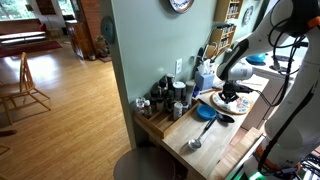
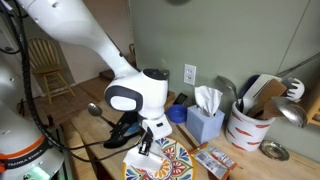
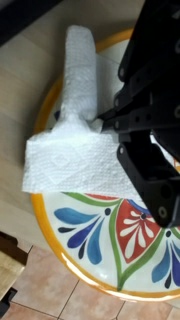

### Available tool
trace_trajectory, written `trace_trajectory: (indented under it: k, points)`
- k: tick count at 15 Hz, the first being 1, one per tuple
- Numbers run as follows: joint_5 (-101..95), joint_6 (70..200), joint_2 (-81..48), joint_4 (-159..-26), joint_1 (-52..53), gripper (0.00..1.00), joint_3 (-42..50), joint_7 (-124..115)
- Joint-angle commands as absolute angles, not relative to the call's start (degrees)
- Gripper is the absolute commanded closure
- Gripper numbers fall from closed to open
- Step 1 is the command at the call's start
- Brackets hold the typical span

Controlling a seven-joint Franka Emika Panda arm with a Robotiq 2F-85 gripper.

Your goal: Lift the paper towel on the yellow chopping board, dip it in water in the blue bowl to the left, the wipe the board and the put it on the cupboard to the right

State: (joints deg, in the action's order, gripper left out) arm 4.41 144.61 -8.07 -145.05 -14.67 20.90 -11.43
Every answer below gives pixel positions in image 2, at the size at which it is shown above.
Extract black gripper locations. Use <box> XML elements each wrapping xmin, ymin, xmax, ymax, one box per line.
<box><xmin>138</xmin><ymin>127</ymin><xmax>155</xmax><ymax>157</ymax></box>

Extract white paper towel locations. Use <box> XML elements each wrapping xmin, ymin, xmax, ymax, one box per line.
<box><xmin>122</xmin><ymin>143</ymin><xmax>168</xmax><ymax>175</ymax></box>

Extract round painted yellow-rimmed board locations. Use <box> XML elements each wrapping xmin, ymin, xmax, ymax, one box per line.
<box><xmin>121</xmin><ymin>135</ymin><xmax>198</xmax><ymax>180</ymax></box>

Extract blue bowl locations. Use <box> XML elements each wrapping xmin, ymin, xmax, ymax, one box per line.
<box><xmin>165</xmin><ymin>104</ymin><xmax>189</xmax><ymax>125</ymax></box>

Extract wooden robot stand board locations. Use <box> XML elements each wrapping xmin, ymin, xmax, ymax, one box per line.
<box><xmin>60</xmin><ymin>119</ymin><xmax>101</xmax><ymax>180</ymax></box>

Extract wooden spice tray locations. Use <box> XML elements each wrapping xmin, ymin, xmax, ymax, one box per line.
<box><xmin>164</xmin><ymin>90</ymin><xmax>177</xmax><ymax>111</ymax></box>

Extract black phone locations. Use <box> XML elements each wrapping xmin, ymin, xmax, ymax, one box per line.
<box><xmin>172</xmin><ymin>92</ymin><xmax>189</xmax><ymax>107</ymax></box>

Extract blue tissue box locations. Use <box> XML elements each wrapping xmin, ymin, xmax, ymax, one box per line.
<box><xmin>185</xmin><ymin>85</ymin><xmax>226</xmax><ymax>145</ymax></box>

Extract orange-edged sachet packet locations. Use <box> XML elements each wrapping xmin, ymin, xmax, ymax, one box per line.
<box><xmin>188</xmin><ymin>142</ymin><xmax>239</xmax><ymax>180</ymax></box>

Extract white crock orange carrots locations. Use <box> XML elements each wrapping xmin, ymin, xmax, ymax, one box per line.
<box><xmin>225</xmin><ymin>99</ymin><xmax>276</xmax><ymax>153</ymax></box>

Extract metal spoon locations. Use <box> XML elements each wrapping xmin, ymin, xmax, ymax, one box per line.
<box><xmin>215</xmin><ymin>75</ymin><xmax>240</xmax><ymax>104</ymax></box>

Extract dark blue utensil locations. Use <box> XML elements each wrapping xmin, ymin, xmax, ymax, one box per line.
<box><xmin>239</xmin><ymin>74</ymin><xmax>262</xmax><ymax>101</ymax></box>

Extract white spatula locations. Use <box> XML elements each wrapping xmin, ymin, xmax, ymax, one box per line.
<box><xmin>241</xmin><ymin>73</ymin><xmax>283</xmax><ymax>115</ymax></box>

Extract metal lid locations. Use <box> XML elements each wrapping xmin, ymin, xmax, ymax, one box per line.
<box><xmin>258</xmin><ymin>139</ymin><xmax>291</xmax><ymax>162</ymax></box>

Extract tall wooden spindle chair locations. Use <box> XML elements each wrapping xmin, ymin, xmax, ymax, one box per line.
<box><xmin>28</xmin><ymin>37</ymin><xmax>77</xmax><ymax>106</ymax></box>

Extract wooden spatula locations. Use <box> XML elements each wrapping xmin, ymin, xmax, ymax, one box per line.
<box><xmin>247</xmin><ymin>78</ymin><xmax>288</xmax><ymax>120</ymax></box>

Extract large steel ladle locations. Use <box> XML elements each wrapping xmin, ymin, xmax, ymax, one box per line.
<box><xmin>263</xmin><ymin>96</ymin><xmax>309</xmax><ymax>129</ymax></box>

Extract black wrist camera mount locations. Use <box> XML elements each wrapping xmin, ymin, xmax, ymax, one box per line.
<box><xmin>109</xmin><ymin>111</ymin><xmax>142</xmax><ymax>142</ymax></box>

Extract metal ladle black handle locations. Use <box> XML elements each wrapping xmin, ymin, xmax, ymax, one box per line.
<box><xmin>87</xmin><ymin>102</ymin><xmax>117</xmax><ymax>128</ymax></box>

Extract white wall outlet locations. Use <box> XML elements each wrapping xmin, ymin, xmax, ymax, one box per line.
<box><xmin>183</xmin><ymin>63</ymin><xmax>198</xmax><ymax>87</ymax></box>

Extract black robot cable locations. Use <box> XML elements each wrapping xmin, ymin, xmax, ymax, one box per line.
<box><xmin>0</xmin><ymin>0</ymin><xmax>148</xmax><ymax>165</ymax></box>

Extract wooden wall spice rack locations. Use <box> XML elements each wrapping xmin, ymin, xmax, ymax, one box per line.
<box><xmin>305</xmin><ymin>79</ymin><xmax>320</xmax><ymax>128</ymax></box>

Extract long metal utensil handle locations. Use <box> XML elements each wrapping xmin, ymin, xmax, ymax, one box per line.
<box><xmin>275</xmin><ymin>51</ymin><xmax>320</xmax><ymax>79</ymax></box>

